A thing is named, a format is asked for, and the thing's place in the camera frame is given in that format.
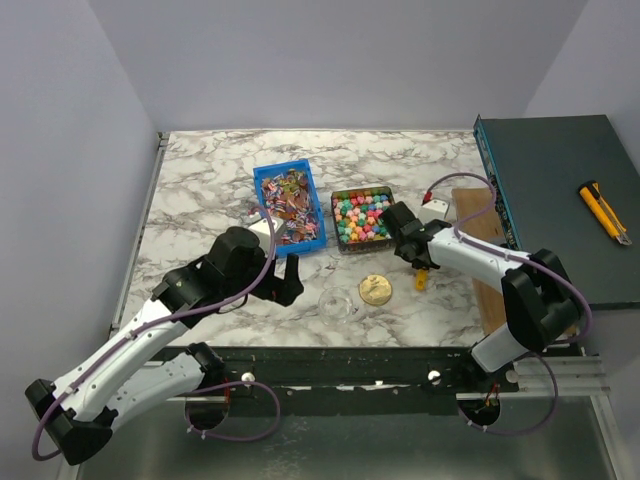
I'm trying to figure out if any yellow plastic scoop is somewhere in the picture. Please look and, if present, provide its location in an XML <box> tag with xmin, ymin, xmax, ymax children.
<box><xmin>415</xmin><ymin>268</ymin><xmax>429</xmax><ymax>291</ymax></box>

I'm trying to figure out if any clear plastic round container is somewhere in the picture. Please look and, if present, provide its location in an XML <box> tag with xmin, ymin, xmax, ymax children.
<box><xmin>318</xmin><ymin>287</ymin><xmax>357</xmax><ymax>324</ymax></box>

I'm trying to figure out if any metal tin of star candies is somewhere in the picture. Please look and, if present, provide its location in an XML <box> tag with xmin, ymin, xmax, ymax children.
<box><xmin>331</xmin><ymin>186</ymin><xmax>395</xmax><ymax>254</ymax></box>

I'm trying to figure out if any blue plastic candy bin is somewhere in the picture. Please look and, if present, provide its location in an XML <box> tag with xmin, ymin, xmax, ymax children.
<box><xmin>253</xmin><ymin>159</ymin><xmax>327</xmax><ymax>258</ymax></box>

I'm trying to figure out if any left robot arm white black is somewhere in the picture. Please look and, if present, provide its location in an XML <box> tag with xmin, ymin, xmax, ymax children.
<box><xmin>25</xmin><ymin>227</ymin><xmax>304</xmax><ymax>465</ymax></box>

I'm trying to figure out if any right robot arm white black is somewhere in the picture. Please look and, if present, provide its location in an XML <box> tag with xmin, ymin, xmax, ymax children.
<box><xmin>380</xmin><ymin>202</ymin><xmax>588</xmax><ymax>392</ymax></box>

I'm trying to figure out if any gold round lid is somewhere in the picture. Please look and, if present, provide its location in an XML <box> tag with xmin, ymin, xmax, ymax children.
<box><xmin>358</xmin><ymin>274</ymin><xmax>393</xmax><ymax>306</ymax></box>

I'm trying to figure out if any wooden board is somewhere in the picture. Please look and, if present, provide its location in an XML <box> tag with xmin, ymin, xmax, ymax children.
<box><xmin>451</xmin><ymin>187</ymin><xmax>578</xmax><ymax>337</ymax></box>

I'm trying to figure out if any dark green box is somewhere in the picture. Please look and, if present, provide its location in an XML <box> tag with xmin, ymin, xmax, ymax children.
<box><xmin>473</xmin><ymin>115</ymin><xmax>639</xmax><ymax>310</ymax></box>

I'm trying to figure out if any yellow utility knife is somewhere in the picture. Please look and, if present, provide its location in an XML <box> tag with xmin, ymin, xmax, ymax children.
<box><xmin>578</xmin><ymin>180</ymin><xmax>632</xmax><ymax>246</ymax></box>

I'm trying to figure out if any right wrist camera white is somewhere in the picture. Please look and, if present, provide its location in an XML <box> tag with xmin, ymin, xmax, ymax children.
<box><xmin>417</xmin><ymin>199</ymin><xmax>450</xmax><ymax>224</ymax></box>

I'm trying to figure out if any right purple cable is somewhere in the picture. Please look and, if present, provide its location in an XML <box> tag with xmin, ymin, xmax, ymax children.
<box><xmin>423</xmin><ymin>172</ymin><xmax>594</xmax><ymax>435</ymax></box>

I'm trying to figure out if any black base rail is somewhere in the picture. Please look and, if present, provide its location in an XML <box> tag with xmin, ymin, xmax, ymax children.
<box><xmin>184</xmin><ymin>347</ymin><xmax>519</xmax><ymax>417</ymax></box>

